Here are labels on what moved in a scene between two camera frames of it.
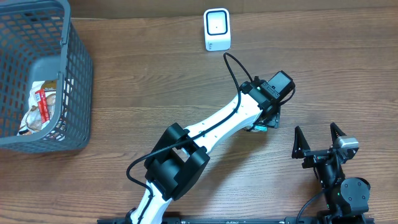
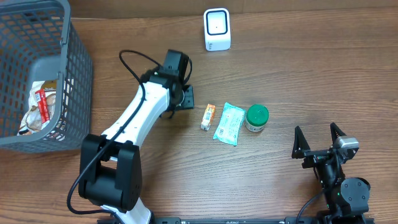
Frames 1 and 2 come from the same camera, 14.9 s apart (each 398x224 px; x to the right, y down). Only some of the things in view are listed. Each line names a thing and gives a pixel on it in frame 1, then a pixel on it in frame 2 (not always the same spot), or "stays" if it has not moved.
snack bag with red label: (41, 109) stays
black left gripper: (273, 121) → (189, 97)
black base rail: (249, 221) stays
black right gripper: (319, 154) stays
